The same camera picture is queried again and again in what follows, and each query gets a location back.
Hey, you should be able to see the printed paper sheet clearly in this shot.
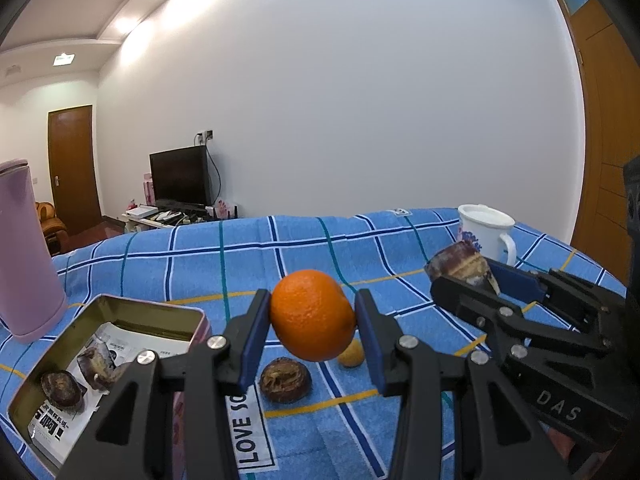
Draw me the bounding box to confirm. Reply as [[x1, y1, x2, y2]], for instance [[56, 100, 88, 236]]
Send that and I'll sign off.
[[27, 322, 193, 466]]

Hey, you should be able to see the black television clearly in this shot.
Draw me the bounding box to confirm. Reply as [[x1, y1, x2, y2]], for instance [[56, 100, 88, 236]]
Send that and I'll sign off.
[[149, 146, 210, 203]]

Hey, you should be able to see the dark water chestnut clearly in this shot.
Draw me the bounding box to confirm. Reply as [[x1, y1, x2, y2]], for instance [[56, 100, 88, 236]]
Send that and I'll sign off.
[[40, 370, 83, 409], [258, 357, 312, 403]]

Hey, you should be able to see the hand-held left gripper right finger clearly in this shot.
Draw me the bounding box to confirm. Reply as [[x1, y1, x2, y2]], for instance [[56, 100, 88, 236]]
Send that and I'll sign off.
[[354, 289, 571, 480]]

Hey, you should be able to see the pink tin box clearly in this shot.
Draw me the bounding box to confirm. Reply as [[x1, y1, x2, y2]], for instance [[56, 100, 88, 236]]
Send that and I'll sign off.
[[7, 294, 213, 480]]

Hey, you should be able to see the purple electric kettle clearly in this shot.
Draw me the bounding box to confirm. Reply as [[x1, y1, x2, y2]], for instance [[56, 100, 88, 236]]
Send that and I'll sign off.
[[0, 158, 68, 345]]

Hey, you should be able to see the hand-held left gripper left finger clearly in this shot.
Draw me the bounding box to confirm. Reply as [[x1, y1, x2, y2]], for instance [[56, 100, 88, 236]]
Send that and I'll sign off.
[[60, 288, 273, 480]]

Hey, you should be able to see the blue plaid cloth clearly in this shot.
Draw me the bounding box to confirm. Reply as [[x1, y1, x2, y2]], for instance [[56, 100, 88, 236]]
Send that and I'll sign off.
[[0, 207, 631, 480]]

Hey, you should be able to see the dark brown wooden door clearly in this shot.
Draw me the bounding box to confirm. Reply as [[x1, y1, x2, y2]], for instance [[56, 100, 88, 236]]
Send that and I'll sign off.
[[48, 105, 102, 236]]

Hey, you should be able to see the brown longan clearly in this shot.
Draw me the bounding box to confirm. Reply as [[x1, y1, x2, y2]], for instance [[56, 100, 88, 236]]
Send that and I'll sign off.
[[337, 338, 365, 370]]

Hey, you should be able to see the brown leather sofa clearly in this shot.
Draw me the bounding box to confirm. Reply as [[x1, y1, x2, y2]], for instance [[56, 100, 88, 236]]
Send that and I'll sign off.
[[34, 201, 68, 256]]

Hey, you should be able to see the orange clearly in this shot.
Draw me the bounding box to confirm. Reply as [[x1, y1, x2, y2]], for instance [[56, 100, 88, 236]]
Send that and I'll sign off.
[[270, 269, 357, 362]]

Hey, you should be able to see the light brown wooden door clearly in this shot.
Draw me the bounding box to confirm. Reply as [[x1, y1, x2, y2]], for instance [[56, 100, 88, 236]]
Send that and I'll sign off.
[[542, 0, 640, 281]]

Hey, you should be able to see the white mug with blue print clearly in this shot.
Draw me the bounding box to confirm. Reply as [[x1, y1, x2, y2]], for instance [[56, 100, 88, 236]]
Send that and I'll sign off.
[[457, 204, 517, 267]]

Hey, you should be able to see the black cable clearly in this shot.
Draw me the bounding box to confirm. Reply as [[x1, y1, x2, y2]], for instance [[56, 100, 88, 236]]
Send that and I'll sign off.
[[205, 142, 223, 206]]

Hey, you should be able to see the white television stand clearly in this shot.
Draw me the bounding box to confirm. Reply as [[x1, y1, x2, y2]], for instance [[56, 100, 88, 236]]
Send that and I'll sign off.
[[121, 205, 221, 231]]

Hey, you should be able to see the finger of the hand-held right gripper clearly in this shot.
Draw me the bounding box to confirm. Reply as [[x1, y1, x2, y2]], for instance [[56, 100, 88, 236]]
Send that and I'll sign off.
[[431, 273, 612, 367], [487, 257, 627, 342]]

